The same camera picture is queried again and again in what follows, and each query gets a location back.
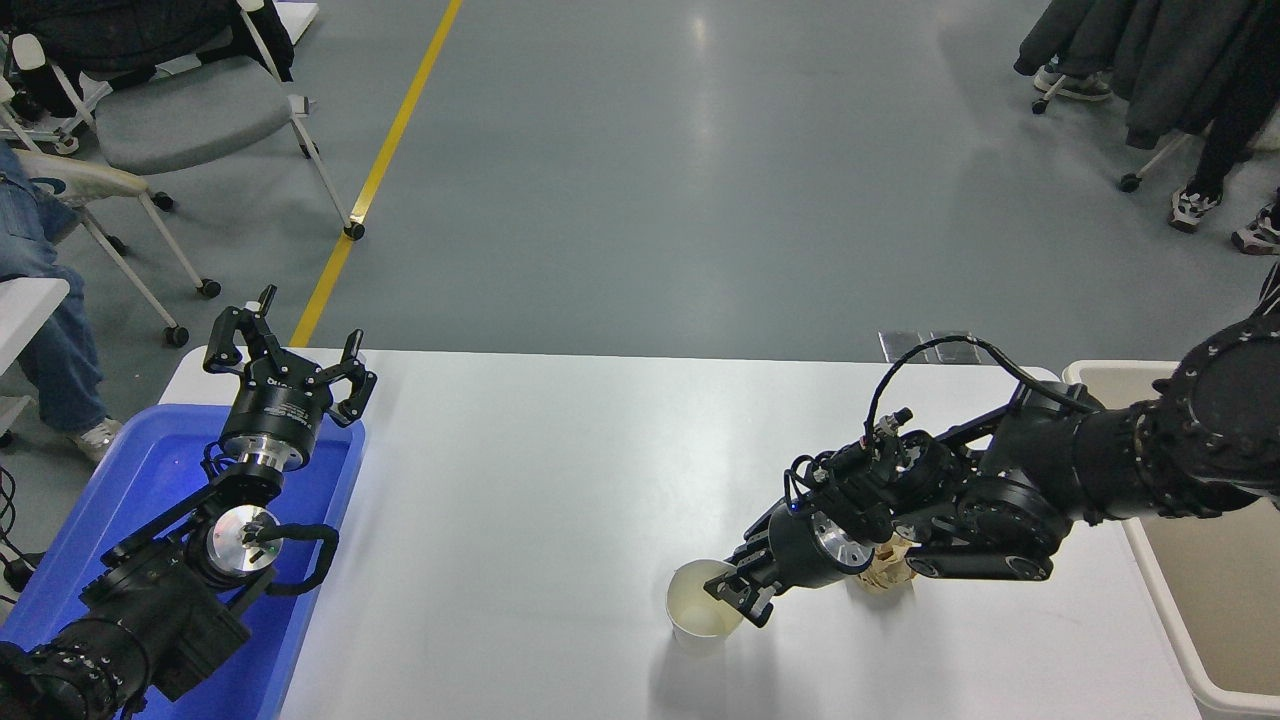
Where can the person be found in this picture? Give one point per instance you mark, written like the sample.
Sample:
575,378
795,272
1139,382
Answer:
1258,235
1180,60
1070,30
45,330

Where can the metal floor outlet plate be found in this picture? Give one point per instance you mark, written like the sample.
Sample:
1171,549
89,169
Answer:
900,350
955,352

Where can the white frame wheeled chair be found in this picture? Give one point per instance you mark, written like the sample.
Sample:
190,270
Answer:
45,90

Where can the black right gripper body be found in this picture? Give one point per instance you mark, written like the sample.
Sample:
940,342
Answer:
795,550

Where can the white paper cup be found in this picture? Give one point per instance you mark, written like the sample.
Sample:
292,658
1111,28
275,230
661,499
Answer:
695,615

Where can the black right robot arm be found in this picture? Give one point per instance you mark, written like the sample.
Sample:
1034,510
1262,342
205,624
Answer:
1100,460

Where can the black jacket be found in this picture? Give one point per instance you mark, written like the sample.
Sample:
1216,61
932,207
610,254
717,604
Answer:
120,35

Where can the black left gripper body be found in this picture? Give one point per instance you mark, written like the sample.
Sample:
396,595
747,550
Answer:
275,410

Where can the white chair leg with caster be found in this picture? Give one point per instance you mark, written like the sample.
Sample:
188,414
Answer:
1155,160
1048,95

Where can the crumpled tan paper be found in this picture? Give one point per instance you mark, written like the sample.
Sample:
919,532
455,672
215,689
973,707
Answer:
885,578

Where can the grey seat wheeled chair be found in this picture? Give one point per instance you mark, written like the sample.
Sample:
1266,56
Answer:
190,115

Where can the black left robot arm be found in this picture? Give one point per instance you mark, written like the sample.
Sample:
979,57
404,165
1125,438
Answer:
150,610

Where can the white side desk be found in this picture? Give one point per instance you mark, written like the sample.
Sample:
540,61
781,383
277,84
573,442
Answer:
25,305

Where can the large pale plastic bin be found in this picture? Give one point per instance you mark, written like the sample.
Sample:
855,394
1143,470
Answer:
1230,620

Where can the blue plastic tray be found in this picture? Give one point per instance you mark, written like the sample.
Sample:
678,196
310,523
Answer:
130,480

